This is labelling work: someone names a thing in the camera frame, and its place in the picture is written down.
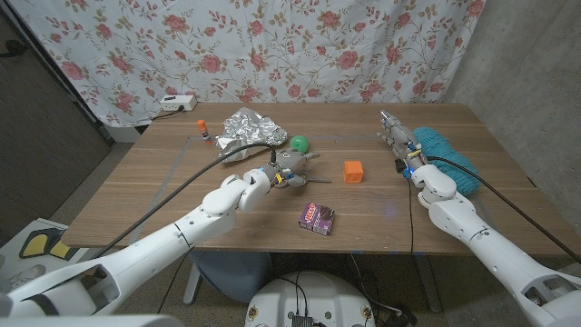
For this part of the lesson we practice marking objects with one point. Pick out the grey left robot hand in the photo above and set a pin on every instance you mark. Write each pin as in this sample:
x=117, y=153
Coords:
x=290, y=163

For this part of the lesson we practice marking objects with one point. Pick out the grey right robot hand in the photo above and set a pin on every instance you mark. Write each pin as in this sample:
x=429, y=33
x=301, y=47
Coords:
x=404, y=138

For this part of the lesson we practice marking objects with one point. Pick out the aluminum foil sheet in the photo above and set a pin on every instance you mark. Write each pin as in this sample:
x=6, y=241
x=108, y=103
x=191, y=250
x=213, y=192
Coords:
x=247, y=125

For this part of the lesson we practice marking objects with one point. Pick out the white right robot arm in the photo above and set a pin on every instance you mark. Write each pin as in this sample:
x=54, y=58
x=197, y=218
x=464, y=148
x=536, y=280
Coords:
x=485, y=238

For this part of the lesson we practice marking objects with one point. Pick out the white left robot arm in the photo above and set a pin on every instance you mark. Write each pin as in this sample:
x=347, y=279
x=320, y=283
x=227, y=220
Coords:
x=154, y=247

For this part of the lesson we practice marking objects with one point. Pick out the green ball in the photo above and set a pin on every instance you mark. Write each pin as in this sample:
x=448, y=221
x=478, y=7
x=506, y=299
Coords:
x=299, y=143

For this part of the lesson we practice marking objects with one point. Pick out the orange block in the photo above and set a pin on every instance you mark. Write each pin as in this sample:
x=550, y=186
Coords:
x=353, y=171

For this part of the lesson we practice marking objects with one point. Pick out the purple pudding mix box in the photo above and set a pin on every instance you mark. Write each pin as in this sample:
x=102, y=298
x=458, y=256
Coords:
x=317, y=219

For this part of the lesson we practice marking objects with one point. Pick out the teal yarn skein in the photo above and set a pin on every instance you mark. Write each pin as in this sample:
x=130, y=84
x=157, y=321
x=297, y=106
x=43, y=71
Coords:
x=454, y=161

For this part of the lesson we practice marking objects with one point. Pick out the orange capped glue stick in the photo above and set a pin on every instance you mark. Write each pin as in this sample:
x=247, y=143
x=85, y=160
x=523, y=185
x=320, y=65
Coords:
x=203, y=131

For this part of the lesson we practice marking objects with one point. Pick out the floral print curtain backdrop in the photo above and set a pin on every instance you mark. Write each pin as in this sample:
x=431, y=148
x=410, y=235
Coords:
x=254, y=45

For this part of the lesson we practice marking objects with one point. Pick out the blue grey chair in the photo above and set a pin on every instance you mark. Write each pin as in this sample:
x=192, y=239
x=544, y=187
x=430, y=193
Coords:
x=231, y=274

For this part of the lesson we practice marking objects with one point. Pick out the white power strip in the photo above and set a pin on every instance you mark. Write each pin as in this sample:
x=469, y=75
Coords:
x=178, y=102

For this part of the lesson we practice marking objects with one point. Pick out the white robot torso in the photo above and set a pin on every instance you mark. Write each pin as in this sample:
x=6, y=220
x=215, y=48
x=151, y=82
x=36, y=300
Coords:
x=313, y=300

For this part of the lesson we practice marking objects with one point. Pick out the grey table leg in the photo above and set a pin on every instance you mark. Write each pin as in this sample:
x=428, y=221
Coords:
x=427, y=284

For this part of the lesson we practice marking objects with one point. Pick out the black power adapter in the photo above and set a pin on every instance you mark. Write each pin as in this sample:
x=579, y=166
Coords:
x=401, y=318

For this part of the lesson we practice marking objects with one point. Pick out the black backdrop stand pole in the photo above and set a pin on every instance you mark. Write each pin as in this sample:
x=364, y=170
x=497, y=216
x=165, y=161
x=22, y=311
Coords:
x=51, y=68

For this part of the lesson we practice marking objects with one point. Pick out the yellow black foot pedal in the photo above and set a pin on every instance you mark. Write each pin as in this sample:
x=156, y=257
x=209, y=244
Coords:
x=34, y=244

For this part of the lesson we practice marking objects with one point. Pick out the white sneaker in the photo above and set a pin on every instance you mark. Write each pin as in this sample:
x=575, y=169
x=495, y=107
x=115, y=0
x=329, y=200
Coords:
x=25, y=277

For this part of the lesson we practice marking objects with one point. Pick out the white floor board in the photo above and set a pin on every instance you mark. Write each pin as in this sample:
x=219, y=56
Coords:
x=13, y=254

